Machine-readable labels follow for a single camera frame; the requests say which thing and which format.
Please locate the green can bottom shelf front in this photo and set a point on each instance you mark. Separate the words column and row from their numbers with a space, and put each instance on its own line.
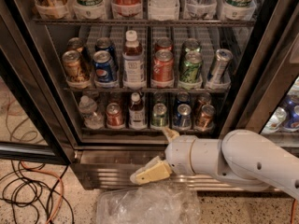
column 159, row 116

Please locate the clear plastic bin with wrap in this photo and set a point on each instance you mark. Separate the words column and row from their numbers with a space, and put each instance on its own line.
column 157, row 203

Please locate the red-orange can middle shelf front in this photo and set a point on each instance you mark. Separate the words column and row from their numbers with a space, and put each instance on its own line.
column 162, row 68

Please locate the stainless steel fridge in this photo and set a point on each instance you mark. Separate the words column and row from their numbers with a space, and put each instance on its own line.
column 255, row 83

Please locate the slim silver can middle shelf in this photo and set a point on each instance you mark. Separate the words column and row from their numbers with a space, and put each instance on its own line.
column 218, row 67

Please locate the red can middle shelf rear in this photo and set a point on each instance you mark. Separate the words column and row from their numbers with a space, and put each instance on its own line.
column 163, row 43

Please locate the green can middle shelf front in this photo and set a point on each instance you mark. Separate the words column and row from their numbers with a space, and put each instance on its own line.
column 189, row 70

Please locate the blue can middle shelf rear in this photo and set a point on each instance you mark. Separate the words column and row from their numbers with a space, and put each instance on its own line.
column 105, row 43

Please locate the clear water bottle bottom shelf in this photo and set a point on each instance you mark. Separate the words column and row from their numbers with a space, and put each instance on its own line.
column 89, row 110

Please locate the green can middle shelf rear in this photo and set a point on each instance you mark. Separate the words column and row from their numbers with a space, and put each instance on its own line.
column 190, row 44

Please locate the blue can in right compartment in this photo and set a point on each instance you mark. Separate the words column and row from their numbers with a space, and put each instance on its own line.
column 291, row 105

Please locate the blue can bottom shelf front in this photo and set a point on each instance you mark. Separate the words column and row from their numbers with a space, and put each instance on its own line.
column 182, row 118

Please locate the tan bottle top shelf left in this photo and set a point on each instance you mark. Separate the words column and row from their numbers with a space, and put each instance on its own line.
column 55, row 9

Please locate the green can shelf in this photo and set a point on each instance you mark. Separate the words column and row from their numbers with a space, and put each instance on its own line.
column 189, row 70
column 190, row 44
column 160, row 98
column 159, row 116

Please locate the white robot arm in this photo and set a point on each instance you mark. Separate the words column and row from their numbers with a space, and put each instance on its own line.
column 242, row 159

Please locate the white can in right compartment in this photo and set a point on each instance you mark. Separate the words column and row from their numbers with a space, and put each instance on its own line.
column 276, row 119

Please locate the tea bottle middle shelf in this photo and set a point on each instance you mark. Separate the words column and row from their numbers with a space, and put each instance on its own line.
column 134, row 72

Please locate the brown can bottom shelf rear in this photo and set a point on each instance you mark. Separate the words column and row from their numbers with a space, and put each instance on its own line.
column 202, row 99

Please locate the orange-brown can bottom shelf front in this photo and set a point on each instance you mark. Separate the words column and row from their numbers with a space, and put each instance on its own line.
column 204, row 119

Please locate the gold-brown can middle shelf front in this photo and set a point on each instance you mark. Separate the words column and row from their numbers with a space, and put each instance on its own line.
column 77, row 74

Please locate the brown tea bottle bottom shelf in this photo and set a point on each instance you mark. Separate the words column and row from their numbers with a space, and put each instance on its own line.
column 137, row 119

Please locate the gold can middle shelf rear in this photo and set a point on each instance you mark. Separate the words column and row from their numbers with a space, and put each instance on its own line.
column 76, row 43

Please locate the blue pepsi can middle shelf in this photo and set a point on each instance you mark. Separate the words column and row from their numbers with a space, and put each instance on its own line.
column 106, row 75

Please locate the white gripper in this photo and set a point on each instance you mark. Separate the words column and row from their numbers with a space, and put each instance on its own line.
column 179, row 155

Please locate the white green bottle top left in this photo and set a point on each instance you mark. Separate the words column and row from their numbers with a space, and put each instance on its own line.
column 90, row 9

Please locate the red coke can bottom shelf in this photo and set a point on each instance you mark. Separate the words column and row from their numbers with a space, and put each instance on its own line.
column 114, row 116

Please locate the white green bottle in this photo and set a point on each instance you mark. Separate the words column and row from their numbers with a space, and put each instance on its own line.
column 235, row 10
column 90, row 9

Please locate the red bottle top shelf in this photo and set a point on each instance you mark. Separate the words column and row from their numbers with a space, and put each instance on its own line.
column 127, row 9

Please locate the white green bottle top right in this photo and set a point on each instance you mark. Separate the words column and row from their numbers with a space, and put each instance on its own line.
column 235, row 10

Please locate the blue can bottom shelf rear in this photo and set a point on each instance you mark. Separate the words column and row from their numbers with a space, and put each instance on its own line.
column 182, row 98

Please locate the green can bottom shelf rear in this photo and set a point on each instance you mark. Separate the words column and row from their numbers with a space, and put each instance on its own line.
column 160, row 98

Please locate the clear bottle top shelf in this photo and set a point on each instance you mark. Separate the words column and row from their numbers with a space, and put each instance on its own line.
column 163, row 10

